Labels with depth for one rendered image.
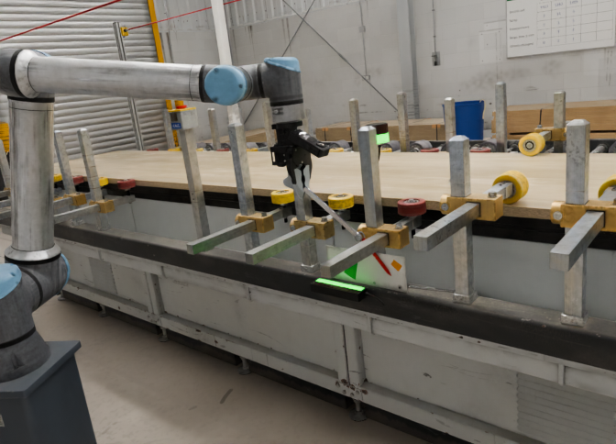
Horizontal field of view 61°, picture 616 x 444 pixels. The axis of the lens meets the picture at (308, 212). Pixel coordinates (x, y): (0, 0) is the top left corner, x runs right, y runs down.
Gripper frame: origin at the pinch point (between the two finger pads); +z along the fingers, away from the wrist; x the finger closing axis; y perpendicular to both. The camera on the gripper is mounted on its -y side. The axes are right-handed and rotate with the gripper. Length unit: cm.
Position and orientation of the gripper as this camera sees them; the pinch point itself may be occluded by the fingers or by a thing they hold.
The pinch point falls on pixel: (303, 194)
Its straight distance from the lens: 144.1
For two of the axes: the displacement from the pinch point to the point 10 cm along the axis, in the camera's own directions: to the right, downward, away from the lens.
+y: -7.6, -0.8, 6.4
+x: -6.3, 2.7, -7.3
